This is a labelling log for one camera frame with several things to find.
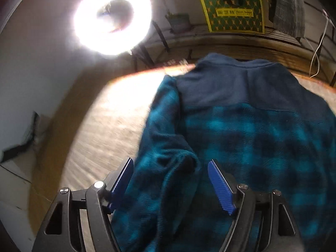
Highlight beige plaid bed blanket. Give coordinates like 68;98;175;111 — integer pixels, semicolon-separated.
29;70;336;242

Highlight ring light on stand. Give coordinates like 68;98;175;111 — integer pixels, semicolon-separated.
73;0;171;70

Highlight grey plaid hanging coat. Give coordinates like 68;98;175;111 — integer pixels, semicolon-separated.
273;0;306;38

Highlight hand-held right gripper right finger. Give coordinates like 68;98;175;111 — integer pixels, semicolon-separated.
207;159;306;252

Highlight yellow green patterned box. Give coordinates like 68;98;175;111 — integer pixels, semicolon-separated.
198;0;265;34

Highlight black metal clothes rack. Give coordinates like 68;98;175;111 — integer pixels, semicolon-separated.
152;18;336;84

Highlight teal plaid fleece jacket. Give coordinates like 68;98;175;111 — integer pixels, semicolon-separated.
112;52;336;252

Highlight white clip lamp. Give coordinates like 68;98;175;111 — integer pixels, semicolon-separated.
309;8;330;78

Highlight grey plant pot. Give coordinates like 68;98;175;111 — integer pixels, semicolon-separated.
165;10;191;33

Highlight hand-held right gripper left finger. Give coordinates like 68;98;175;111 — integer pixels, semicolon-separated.
31;157;134;252

